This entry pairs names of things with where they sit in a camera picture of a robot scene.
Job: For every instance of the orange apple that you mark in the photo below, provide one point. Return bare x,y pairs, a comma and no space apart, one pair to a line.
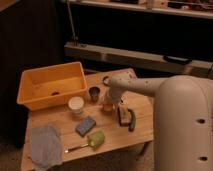
108,107

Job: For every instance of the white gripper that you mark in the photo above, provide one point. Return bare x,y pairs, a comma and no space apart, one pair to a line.
113,95

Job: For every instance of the yellow plastic bin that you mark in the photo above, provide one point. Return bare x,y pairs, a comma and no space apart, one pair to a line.
51,86

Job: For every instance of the grey metal case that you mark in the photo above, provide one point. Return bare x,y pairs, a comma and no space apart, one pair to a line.
138,59

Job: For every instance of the wooden shelf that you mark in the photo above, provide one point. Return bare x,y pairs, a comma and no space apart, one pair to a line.
145,6

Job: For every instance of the green handled tool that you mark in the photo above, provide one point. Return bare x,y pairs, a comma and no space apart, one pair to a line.
133,120

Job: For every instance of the blue sponge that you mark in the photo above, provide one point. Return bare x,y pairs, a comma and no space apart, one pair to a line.
85,126

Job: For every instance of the white paper cup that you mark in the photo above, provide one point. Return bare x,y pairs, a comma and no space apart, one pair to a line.
76,105

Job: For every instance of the grey cloth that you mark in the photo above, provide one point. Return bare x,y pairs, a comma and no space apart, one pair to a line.
45,149

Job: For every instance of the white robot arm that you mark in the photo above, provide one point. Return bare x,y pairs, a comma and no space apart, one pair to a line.
182,118

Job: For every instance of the green scrub brush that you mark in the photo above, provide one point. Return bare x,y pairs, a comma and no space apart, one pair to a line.
94,140

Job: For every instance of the wooden brush block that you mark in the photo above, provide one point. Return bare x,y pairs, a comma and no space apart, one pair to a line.
124,115

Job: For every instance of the small metal cup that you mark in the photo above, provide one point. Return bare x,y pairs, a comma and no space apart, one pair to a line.
94,93

